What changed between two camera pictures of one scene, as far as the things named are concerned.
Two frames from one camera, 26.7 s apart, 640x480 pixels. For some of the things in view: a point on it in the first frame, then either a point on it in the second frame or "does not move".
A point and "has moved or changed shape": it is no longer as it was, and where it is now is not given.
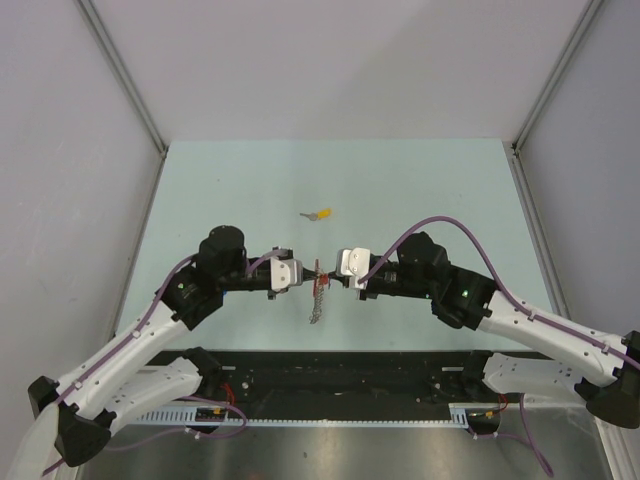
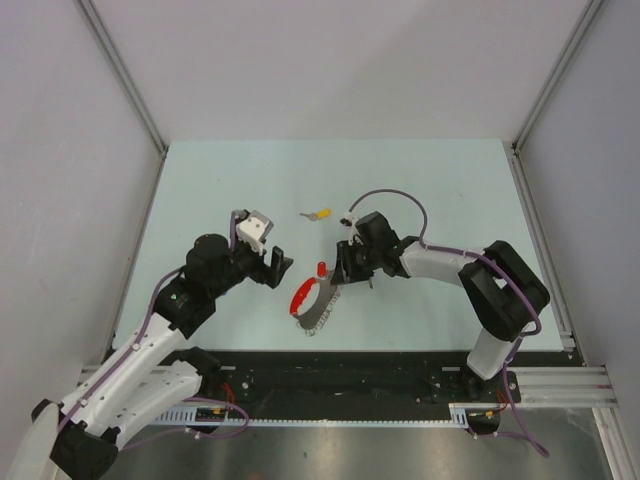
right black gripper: [367, 294] → [346, 271]
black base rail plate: [352, 378] does not move
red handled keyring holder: [320, 281] has moved or changed shape
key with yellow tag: [323, 214] does not move
